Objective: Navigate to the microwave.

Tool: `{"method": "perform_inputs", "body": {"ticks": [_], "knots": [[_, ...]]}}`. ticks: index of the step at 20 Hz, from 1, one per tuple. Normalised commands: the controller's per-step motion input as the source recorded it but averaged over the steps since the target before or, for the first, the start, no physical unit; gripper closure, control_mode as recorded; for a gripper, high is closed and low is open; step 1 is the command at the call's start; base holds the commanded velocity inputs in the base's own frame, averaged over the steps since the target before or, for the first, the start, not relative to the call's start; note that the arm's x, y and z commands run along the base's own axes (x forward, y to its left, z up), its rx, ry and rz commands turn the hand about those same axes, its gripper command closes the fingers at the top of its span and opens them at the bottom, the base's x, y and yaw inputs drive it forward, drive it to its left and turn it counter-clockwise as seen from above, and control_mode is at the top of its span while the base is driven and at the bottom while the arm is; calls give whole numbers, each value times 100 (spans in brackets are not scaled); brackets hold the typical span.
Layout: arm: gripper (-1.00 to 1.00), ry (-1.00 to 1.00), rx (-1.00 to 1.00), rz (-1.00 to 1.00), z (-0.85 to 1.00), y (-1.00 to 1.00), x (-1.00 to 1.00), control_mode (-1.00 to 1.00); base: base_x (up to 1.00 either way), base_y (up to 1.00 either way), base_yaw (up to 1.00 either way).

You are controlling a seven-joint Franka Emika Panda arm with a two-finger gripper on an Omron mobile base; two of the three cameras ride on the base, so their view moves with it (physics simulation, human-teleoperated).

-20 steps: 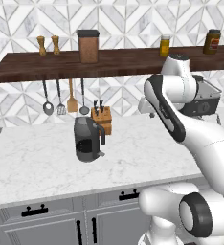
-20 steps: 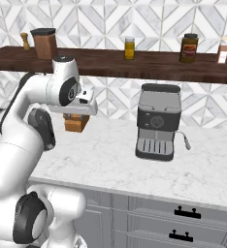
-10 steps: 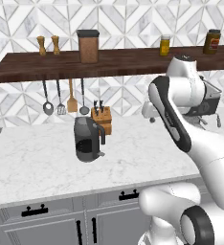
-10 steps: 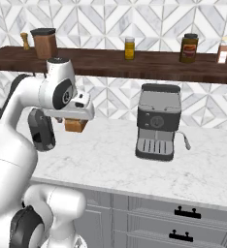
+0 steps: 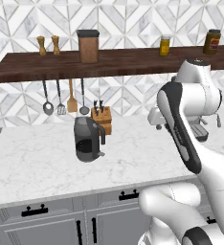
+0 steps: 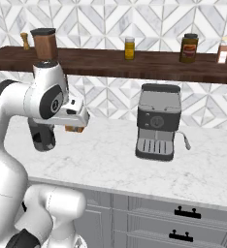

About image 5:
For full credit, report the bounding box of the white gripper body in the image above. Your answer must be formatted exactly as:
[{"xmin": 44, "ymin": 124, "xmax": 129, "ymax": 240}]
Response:
[{"xmin": 147, "ymin": 105, "xmax": 166, "ymax": 126}]

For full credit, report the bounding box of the grey coffee machine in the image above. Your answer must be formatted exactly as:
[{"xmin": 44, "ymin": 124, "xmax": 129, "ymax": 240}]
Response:
[{"xmin": 188, "ymin": 114, "xmax": 222, "ymax": 144}]

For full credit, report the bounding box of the wooden knife block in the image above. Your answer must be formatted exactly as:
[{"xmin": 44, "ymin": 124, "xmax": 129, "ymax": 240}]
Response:
[{"xmin": 90, "ymin": 100, "xmax": 113, "ymax": 136}]

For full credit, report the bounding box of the yellow jar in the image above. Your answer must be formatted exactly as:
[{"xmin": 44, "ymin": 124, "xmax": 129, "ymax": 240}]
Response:
[{"xmin": 159, "ymin": 33, "xmax": 171, "ymax": 57}]

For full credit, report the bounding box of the grey hanging spoon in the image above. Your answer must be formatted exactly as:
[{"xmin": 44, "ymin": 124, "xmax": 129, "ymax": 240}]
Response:
[{"xmin": 78, "ymin": 78, "xmax": 90, "ymax": 116}]

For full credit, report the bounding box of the black electric kettle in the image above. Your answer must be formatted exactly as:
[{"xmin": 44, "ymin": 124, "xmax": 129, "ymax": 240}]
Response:
[{"xmin": 73, "ymin": 116, "xmax": 107, "ymax": 164}]

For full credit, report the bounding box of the wooden spatula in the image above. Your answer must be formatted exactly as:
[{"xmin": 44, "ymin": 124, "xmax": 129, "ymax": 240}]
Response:
[{"xmin": 66, "ymin": 78, "xmax": 78, "ymax": 114}]

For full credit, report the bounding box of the grey drawer front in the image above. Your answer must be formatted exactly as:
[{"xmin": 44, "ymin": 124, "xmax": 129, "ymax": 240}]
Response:
[
  {"xmin": 95, "ymin": 187, "xmax": 145, "ymax": 210},
  {"xmin": 0, "ymin": 196, "xmax": 76, "ymax": 226}
]

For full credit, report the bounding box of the amber jar with red label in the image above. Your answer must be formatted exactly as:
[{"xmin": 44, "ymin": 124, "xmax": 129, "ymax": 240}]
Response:
[{"xmin": 202, "ymin": 29, "xmax": 222, "ymax": 56}]

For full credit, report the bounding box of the grey slotted spatula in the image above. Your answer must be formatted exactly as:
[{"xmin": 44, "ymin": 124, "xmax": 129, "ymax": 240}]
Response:
[{"xmin": 55, "ymin": 78, "xmax": 68, "ymax": 116}]

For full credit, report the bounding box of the brown canister with black lid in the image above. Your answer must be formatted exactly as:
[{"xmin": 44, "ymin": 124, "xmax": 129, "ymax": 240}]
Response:
[{"xmin": 76, "ymin": 29, "xmax": 101, "ymax": 64}]

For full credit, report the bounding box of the grey cupboard door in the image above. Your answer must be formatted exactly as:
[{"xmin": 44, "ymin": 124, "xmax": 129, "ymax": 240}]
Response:
[
  {"xmin": 0, "ymin": 212, "xmax": 87, "ymax": 245},
  {"xmin": 86, "ymin": 205, "xmax": 154, "ymax": 245}
]

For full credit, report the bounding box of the wooden pepper mill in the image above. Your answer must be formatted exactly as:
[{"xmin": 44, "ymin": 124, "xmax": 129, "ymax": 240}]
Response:
[
  {"xmin": 51, "ymin": 34, "xmax": 61, "ymax": 56},
  {"xmin": 36, "ymin": 35, "xmax": 48, "ymax": 56}
]

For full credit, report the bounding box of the dark wooden wall shelf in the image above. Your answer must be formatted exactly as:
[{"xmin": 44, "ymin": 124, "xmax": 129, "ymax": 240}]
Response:
[{"xmin": 0, "ymin": 45, "xmax": 224, "ymax": 84}]

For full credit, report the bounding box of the black cupboard door handle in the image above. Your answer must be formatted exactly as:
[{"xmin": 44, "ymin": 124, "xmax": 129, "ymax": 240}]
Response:
[
  {"xmin": 76, "ymin": 219, "xmax": 84, "ymax": 245},
  {"xmin": 91, "ymin": 217, "xmax": 99, "ymax": 245}
]

